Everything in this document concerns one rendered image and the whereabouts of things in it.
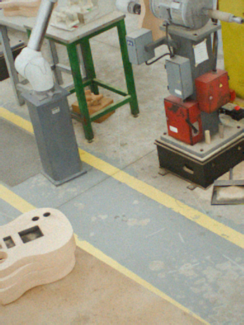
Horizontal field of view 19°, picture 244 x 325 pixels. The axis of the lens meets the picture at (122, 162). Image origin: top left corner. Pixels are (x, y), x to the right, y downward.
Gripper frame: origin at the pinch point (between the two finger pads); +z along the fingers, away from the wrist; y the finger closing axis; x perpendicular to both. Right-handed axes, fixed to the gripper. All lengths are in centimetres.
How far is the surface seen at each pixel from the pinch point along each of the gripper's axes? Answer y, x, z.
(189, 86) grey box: 15, -36, 51
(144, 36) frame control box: 33.3, -2.8, 25.9
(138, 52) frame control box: 38.7, -12.6, 26.1
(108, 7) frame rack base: -10, -11, -66
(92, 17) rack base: 8, -15, -66
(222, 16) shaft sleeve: 13, 17, 77
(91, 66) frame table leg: -20, -74, -108
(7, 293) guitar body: 226, -43, 155
